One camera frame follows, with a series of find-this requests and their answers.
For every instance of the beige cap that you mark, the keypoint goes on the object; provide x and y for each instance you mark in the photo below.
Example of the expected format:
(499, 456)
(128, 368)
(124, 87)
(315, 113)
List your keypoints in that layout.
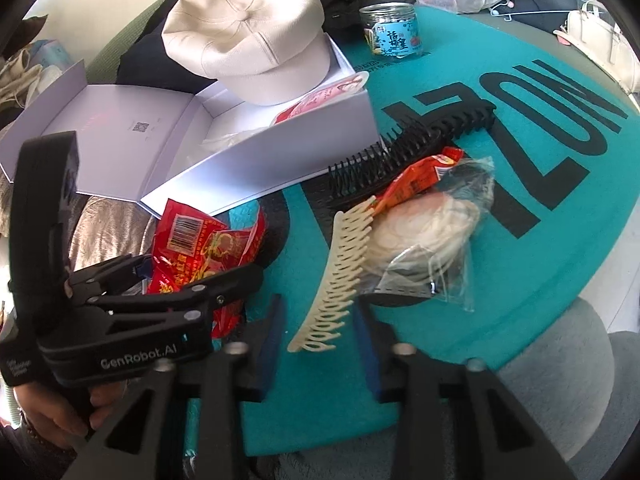
(240, 30)

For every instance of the person's left hand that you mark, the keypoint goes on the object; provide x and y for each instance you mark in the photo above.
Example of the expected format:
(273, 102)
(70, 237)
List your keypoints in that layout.
(50, 415)

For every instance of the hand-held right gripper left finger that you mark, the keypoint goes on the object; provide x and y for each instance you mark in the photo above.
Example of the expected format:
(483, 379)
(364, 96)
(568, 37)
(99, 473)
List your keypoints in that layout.
(267, 350)

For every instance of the brown blanket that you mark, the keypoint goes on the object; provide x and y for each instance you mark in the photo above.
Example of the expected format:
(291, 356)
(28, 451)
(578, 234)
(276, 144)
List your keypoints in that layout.
(110, 230)

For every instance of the red snack packet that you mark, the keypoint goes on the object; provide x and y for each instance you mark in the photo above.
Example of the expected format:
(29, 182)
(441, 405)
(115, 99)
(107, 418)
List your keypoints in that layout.
(200, 240)

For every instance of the red ketchup packet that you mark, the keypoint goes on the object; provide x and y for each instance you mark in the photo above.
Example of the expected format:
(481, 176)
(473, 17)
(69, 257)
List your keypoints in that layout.
(415, 180)

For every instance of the black hair clip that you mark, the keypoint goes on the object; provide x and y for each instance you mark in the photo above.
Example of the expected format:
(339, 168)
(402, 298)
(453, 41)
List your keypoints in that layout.
(430, 135)

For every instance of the beige hair clip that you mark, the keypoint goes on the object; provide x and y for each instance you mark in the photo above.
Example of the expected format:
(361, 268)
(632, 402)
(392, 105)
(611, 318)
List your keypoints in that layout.
(340, 270)

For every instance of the clear bag of cotton pads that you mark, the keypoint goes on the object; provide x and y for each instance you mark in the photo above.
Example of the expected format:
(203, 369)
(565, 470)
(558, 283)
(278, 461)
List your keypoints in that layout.
(425, 230)

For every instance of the grey cushion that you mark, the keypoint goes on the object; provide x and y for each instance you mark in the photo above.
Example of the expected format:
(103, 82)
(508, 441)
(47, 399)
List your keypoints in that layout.
(550, 360)

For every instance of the white handbag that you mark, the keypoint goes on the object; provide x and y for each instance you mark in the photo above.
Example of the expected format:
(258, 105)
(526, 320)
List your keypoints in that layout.
(600, 35)

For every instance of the beige cloth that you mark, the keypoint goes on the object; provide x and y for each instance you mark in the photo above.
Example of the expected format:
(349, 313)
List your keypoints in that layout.
(20, 80)

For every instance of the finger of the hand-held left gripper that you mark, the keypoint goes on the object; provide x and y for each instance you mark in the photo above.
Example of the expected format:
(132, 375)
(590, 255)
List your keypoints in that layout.
(210, 292)
(110, 275)

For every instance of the navy cloth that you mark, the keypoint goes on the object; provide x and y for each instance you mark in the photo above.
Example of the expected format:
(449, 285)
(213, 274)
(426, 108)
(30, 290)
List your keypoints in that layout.
(140, 60)

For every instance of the pink round packet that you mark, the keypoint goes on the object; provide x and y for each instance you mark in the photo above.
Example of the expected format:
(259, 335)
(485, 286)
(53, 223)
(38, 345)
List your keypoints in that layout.
(320, 100)

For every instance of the tissue pack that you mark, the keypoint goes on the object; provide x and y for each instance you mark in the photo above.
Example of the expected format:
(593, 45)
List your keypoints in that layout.
(50, 52)

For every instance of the clear jar with blue label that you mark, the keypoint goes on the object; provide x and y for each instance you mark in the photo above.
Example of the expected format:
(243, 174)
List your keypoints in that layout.
(395, 35)

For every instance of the white gift box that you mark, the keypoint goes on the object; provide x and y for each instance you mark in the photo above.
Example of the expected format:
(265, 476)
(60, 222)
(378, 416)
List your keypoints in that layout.
(280, 160)

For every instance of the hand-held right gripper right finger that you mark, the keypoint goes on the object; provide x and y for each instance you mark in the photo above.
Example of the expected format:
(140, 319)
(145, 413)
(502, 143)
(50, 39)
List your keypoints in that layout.
(370, 355)

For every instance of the teal mat with black letters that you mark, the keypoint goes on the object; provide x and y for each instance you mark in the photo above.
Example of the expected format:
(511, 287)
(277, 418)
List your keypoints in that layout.
(525, 285)

